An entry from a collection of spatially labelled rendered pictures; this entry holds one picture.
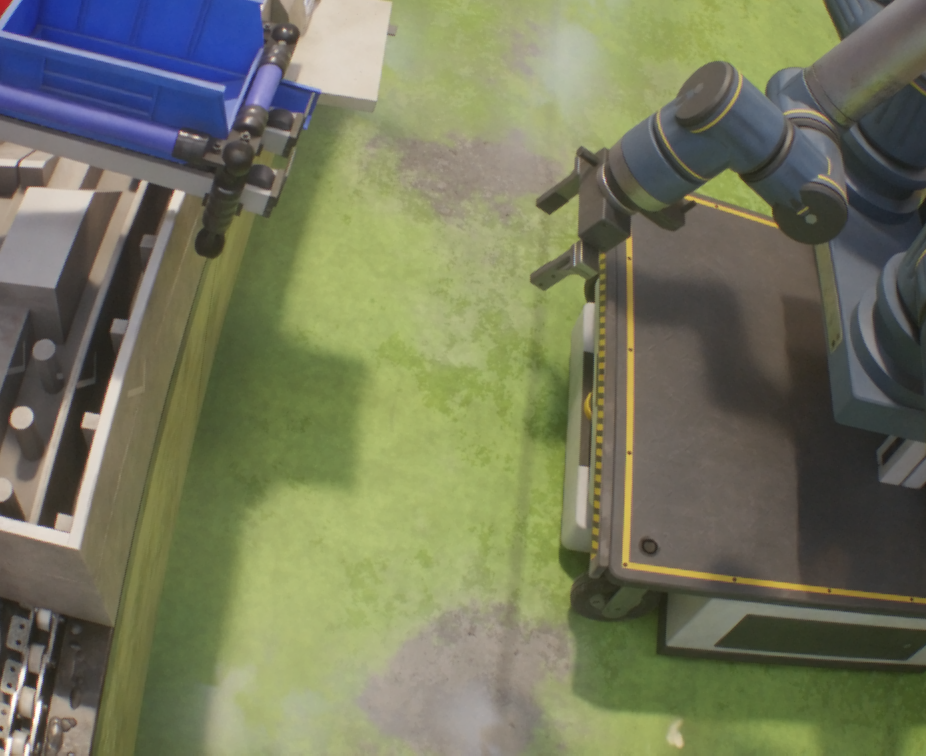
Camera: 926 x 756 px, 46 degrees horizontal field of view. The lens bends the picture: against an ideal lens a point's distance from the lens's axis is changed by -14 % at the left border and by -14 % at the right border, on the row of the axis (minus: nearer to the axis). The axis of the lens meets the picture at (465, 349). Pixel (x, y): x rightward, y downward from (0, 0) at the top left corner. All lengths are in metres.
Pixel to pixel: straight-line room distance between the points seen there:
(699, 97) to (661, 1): 2.61
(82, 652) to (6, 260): 0.49
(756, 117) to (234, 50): 0.61
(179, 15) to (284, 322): 1.43
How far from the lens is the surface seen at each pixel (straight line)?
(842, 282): 2.12
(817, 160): 1.50
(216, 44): 1.36
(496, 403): 2.66
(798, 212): 1.51
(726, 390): 2.43
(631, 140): 1.50
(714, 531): 2.23
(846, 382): 2.00
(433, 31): 3.50
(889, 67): 1.57
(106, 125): 1.21
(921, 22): 1.54
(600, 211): 1.53
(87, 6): 1.37
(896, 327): 1.94
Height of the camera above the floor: 2.10
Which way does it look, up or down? 51 degrees down
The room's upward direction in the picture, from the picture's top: 23 degrees clockwise
